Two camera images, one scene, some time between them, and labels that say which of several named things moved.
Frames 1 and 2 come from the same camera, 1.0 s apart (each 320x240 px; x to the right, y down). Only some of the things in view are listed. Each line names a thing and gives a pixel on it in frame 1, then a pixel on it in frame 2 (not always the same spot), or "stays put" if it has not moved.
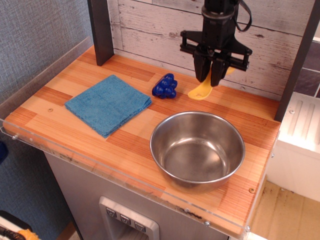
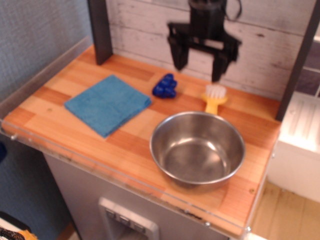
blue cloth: (105, 104) stays put
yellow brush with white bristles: (204, 88) → (215, 95)
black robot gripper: (218, 34) → (206, 31)
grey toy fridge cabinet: (82, 187) stays put
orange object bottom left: (28, 235) stays put
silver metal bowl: (196, 152) stays put
